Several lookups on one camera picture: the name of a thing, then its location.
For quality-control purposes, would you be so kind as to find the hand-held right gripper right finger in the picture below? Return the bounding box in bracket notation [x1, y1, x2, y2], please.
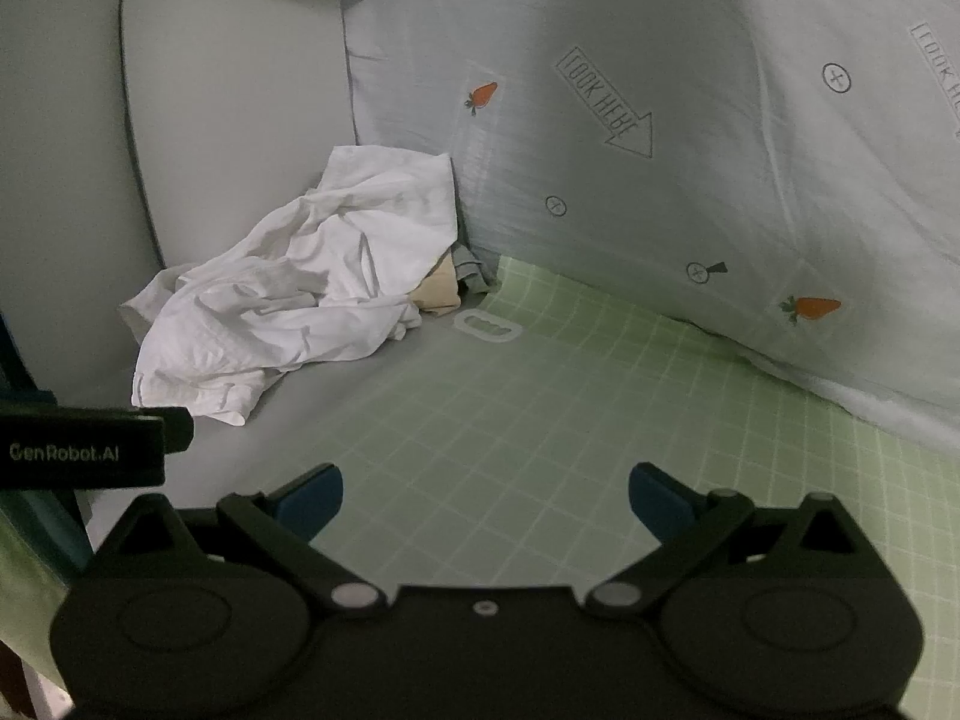
[585, 461, 878, 620]

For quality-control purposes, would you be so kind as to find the beige garment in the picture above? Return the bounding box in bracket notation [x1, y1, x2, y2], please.
[409, 255, 462, 314]

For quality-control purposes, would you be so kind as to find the white plastic clip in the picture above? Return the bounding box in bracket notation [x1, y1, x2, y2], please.
[452, 307, 522, 344]

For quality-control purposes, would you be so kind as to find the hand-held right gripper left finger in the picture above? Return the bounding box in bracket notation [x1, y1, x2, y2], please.
[90, 463, 391, 620]

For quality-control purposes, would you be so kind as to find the carrot print quilt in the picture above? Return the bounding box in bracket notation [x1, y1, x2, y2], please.
[345, 0, 960, 428]

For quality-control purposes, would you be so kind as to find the white shirt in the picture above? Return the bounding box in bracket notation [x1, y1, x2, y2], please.
[120, 144, 460, 427]

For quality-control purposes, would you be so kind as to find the small grey garment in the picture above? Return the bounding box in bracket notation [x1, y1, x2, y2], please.
[450, 242, 501, 297]

